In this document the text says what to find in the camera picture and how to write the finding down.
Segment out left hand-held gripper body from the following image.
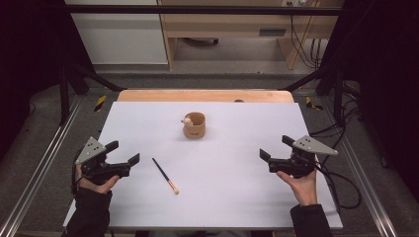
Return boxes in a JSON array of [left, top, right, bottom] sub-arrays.
[[74, 136, 131, 186]]

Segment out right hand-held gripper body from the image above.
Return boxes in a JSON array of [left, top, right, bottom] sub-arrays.
[[268, 134, 339, 180]]

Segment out black-handled brush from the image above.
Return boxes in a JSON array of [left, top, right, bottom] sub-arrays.
[[151, 157, 181, 197]]

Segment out wooden cup with duck figure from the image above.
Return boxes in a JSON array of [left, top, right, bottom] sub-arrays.
[[180, 112, 208, 140]]

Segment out person's left hand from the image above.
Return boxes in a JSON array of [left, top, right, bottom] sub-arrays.
[[75, 164, 121, 196]]

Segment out person's right hand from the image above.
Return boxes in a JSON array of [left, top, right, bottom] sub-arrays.
[[276, 170, 319, 207]]

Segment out yellow clamp right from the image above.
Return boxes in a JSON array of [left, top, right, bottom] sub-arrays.
[[304, 96, 324, 112]]

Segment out yellow clamp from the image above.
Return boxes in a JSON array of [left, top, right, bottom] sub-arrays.
[[304, 96, 324, 112], [94, 94, 108, 114]]

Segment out yellow clamp left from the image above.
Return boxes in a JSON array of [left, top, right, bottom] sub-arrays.
[[94, 94, 108, 114]]

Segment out wooden table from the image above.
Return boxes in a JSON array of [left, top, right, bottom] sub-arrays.
[[117, 89, 295, 104]]

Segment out white cabinet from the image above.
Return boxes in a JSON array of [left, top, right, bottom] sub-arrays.
[[64, 0, 169, 65]]

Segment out black curtain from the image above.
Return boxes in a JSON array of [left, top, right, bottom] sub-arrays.
[[0, 0, 97, 162], [320, 0, 419, 201]]

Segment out wooden desk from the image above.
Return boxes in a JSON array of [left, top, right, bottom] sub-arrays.
[[157, 0, 346, 71]]

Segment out black chair base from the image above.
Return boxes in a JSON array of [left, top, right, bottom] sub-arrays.
[[182, 37, 219, 46]]

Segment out black floor cables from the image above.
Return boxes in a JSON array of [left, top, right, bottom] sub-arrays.
[[308, 82, 364, 167]]

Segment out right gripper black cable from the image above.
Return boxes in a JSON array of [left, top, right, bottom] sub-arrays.
[[309, 157, 363, 210]]

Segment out aluminium floor rail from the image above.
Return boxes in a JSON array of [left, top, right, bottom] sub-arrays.
[[0, 94, 84, 237], [319, 98, 400, 237]]

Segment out hanging black cables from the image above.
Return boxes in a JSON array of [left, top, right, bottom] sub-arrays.
[[286, 1, 330, 71]]

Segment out black metal frame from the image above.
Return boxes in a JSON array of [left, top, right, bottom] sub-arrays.
[[58, 4, 348, 126]]

